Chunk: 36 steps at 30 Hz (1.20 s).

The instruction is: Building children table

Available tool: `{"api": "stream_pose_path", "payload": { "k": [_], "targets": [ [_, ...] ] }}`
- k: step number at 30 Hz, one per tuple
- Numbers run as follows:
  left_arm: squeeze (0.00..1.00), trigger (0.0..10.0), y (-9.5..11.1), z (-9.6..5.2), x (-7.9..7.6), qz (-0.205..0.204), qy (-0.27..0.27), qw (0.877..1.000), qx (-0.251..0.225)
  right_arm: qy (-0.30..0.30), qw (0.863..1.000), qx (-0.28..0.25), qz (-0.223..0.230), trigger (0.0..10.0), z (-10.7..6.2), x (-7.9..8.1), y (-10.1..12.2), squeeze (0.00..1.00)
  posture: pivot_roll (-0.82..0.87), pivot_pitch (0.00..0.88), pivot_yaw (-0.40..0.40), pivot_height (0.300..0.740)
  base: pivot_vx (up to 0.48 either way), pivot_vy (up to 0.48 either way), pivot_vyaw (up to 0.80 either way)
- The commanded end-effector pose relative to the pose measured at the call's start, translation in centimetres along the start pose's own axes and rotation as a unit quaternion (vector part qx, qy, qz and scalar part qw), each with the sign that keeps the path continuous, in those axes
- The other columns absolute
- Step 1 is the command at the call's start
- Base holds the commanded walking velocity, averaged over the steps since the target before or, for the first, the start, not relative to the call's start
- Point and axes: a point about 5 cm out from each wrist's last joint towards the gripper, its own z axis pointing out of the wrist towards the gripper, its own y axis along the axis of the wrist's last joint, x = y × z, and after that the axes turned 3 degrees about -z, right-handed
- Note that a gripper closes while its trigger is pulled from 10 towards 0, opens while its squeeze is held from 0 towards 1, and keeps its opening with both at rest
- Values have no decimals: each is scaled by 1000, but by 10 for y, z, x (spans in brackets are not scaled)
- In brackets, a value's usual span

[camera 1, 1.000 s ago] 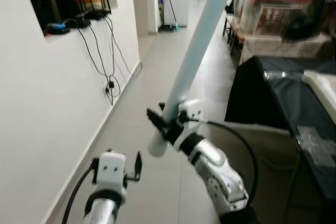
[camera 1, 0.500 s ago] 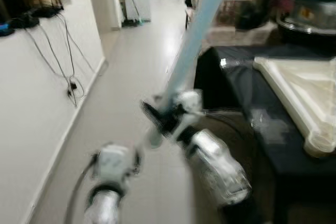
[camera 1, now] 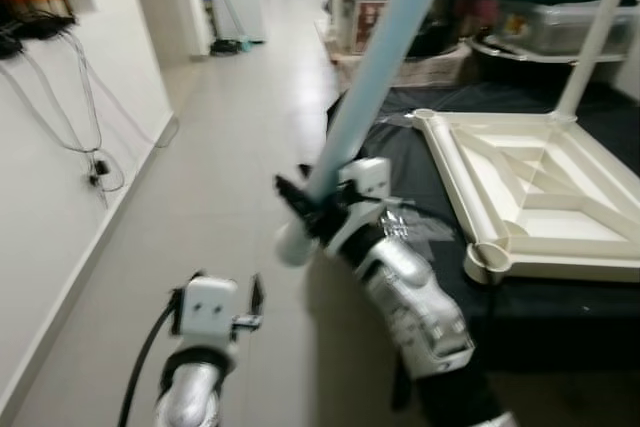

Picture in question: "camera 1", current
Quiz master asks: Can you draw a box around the white plastic table leg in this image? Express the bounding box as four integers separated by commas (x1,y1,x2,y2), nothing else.
275,0,461,268
552,0,640,126

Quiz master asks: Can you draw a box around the white plastic children table top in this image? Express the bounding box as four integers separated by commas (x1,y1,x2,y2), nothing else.
412,107,640,285

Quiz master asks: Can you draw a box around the red printed box orange lid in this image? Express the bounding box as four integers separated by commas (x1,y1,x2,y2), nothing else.
330,0,403,53

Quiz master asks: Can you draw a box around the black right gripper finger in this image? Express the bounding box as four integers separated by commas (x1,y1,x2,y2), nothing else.
275,175,319,220

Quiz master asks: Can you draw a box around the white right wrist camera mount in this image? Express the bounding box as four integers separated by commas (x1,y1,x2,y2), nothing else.
335,157,393,238

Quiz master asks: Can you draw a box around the cross-shaped clear tape patch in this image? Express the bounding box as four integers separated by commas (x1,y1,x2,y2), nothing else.
385,202,456,245

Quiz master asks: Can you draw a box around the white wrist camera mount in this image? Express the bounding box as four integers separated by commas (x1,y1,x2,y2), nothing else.
335,157,393,238
178,275,241,343

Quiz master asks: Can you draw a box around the beige quilted cover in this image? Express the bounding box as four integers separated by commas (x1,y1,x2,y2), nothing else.
335,47,471,88

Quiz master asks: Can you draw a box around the small black charger plug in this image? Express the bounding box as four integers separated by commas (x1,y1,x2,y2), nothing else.
88,159,109,186

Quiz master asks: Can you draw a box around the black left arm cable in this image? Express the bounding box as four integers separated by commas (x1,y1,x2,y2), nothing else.
118,302,186,427

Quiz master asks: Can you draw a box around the looped black wall cable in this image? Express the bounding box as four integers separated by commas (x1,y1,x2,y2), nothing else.
0,47,126,193

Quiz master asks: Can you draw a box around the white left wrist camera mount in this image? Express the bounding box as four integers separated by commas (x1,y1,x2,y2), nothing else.
178,275,241,343

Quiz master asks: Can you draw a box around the black bag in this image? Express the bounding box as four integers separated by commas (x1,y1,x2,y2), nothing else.
400,0,471,58

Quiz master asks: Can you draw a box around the black table cloth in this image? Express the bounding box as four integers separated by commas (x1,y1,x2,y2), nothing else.
325,82,640,368

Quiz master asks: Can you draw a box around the black floor cable bundle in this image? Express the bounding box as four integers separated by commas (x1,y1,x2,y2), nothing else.
208,39,244,56

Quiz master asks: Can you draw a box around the translucent plastic container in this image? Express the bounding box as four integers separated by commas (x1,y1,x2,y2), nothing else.
495,0,640,56

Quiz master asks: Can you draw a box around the long black wall cable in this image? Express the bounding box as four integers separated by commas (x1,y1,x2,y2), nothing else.
60,32,181,148

